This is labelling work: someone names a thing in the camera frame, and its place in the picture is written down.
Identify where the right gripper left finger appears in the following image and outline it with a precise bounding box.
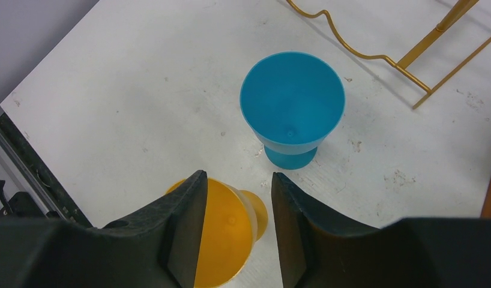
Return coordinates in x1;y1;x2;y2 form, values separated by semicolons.
0;170;208;287

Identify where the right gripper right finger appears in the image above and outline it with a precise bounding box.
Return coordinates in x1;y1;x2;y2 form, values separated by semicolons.
271;172;491;287

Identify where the orange plastic goblet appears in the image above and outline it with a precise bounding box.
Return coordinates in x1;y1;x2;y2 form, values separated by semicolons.
164;178;269;288

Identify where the blue plastic goblet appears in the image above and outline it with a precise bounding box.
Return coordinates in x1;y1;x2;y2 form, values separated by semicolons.
239;52;346;170

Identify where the gold rectangular wire glass rack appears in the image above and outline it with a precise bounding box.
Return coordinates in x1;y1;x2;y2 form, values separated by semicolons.
287;1;491;110

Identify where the aluminium rail frame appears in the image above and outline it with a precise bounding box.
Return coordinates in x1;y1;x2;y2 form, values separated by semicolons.
0;113;92;228

